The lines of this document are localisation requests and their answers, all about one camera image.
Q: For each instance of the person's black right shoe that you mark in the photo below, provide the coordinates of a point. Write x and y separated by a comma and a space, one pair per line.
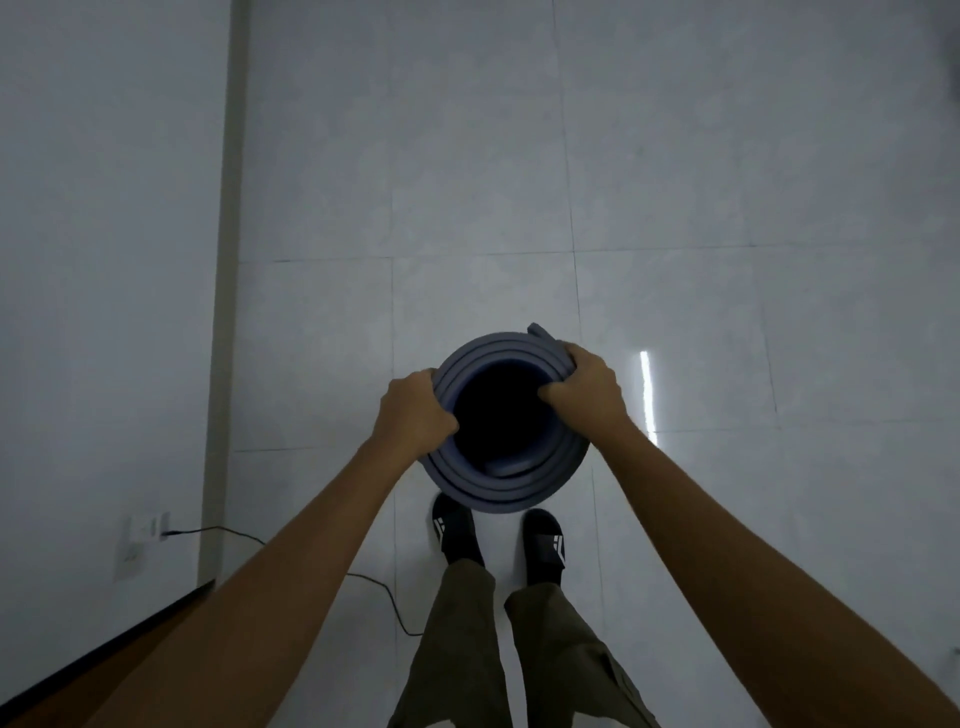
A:
545, 547

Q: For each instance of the person's black left shoe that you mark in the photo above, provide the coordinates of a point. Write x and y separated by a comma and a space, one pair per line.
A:
454, 529

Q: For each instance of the person's right fingers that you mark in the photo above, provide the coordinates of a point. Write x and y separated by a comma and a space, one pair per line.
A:
556, 394

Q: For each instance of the person's right hand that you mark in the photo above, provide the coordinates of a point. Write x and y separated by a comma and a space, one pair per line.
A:
592, 394

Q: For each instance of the white wall socket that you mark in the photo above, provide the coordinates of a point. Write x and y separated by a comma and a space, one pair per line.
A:
142, 536

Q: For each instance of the person's right forearm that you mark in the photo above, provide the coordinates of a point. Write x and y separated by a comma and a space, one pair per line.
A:
735, 585

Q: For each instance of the person's left fingers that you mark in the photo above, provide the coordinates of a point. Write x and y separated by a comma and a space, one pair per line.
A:
442, 427

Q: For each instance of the blue-grey yoga mat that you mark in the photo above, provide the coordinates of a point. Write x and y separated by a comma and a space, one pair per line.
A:
501, 491

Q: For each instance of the person's black shoe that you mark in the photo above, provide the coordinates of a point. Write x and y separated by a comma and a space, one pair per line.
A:
454, 529
545, 547

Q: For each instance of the person's left forearm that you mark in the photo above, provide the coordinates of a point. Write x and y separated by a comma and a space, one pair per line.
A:
285, 585

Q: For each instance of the person's left hand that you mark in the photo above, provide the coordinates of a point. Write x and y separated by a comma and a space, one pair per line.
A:
409, 416

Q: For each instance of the olive green trousers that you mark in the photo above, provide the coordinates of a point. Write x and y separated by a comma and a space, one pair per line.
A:
457, 660

